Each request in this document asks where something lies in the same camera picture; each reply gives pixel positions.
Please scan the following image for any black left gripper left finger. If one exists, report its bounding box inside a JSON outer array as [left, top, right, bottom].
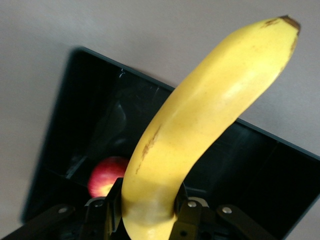
[[0, 177, 124, 240]]

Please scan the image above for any black plastic box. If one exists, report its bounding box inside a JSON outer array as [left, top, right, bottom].
[[19, 46, 320, 240]]

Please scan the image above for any red yellow apple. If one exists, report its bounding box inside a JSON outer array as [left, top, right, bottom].
[[87, 156, 131, 198]]

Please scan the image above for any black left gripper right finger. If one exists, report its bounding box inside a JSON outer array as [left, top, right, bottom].
[[169, 183, 276, 240]]

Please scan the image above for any yellow banana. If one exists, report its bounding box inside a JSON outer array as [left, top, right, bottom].
[[121, 15, 302, 240]]

